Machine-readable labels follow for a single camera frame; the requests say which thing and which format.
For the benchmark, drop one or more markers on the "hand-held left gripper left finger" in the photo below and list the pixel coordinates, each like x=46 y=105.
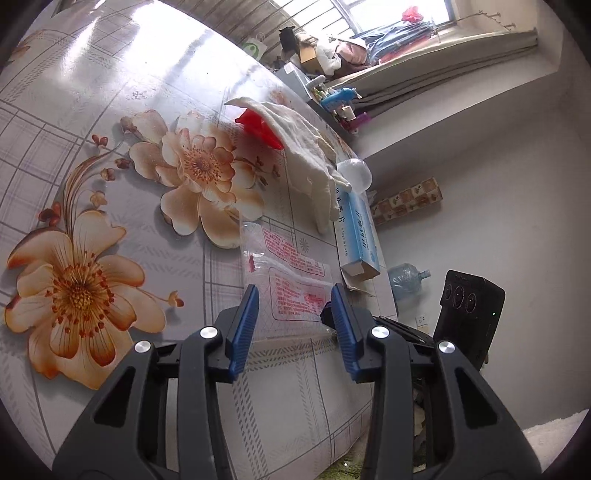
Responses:
x=242 y=332

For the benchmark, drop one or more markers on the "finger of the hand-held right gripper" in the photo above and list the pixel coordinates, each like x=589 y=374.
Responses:
x=326 y=316
x=404 y=330

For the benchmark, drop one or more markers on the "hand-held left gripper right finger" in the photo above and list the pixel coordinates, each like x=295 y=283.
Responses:
x=346 y=332

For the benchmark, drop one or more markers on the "clear bag with red print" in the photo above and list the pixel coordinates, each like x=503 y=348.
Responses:
x=291 y=286

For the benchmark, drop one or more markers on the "blue and white carton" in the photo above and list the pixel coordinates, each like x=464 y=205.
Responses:
x=358 y=235

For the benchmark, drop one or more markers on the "translucent white plastic bag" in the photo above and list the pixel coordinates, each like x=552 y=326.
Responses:
x=354 y=174

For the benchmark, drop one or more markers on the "white cloth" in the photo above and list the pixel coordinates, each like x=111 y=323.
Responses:
x=304 y=147

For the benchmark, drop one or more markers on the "red plastic bag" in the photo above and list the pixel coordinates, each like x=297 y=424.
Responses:
x=256 y=124

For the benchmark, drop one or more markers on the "blue water jug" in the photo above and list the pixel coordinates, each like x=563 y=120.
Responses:
x=406 y=279

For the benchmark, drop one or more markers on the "patterned tile roll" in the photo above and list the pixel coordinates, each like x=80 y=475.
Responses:
x=406 y=198

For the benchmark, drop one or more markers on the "green and white fluffy rug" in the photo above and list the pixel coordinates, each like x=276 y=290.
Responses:
x=549 y=434

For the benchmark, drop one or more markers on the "purple bottle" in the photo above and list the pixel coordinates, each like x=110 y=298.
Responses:
x=362 y=121

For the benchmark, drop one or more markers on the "floral table cover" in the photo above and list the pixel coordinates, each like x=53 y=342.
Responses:
x=115 y=161

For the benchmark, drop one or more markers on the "blue bottle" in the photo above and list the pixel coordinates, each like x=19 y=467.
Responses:
x=339 y=97

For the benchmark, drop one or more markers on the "grey cabinet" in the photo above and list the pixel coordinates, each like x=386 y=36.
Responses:
x=295 y=81

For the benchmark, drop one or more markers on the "grey curtain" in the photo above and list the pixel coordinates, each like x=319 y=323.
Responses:
x=438 y=64

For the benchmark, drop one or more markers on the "cardboard box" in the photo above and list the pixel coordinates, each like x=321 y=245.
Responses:
x=308 y=55

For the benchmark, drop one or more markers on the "white bag with green logo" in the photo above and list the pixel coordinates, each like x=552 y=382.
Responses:
x=256 y=46

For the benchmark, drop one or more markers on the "blue cloth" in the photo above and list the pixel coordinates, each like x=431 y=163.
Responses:
x=401 y=37

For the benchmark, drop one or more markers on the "metal railing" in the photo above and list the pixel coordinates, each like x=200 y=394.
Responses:
x=286 y=23

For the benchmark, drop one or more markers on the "wall socket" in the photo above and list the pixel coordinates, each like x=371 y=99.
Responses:
x=421 y=321

